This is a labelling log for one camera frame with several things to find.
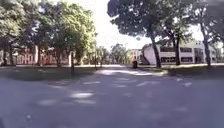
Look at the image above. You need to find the pale building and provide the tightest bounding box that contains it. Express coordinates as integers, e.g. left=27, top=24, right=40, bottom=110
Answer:
left=128, top=48, right=144, bottom=65

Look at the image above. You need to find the dark bin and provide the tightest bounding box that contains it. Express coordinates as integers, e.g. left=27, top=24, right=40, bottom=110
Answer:
left=132, top=60, right=138, bottom=70

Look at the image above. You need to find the dark pole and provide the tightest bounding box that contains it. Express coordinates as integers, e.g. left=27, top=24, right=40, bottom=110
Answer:
left=70, top=51, right=75, bottom=76

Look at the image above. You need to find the row of large trees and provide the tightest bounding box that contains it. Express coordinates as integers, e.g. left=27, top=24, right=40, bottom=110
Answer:
left=0, top=0, right=100, bottom=68

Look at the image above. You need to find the group of distant trees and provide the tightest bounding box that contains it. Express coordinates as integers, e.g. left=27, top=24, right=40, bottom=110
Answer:
left=96, top=43, right=133, bottom=66

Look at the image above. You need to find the white building with dark windows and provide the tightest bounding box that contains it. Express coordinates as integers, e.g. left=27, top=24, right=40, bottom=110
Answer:
left=141, top=39, right=218, bottom=66

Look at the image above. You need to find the large dark tree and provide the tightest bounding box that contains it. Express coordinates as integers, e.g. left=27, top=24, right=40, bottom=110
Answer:
left=107, top=0, right=175, bottom=69
left=186, top=0, right=224, bottom=67
left=157, top=13, right=198, bottom=67

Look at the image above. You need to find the red brick building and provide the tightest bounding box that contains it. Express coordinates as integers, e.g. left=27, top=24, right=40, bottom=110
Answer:
left=0, top=45, right=76, bottom=67

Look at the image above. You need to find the grey asphalt road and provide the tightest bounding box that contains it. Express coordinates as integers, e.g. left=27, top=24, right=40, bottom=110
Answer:
left=0, top=68, right=224, bottom=128

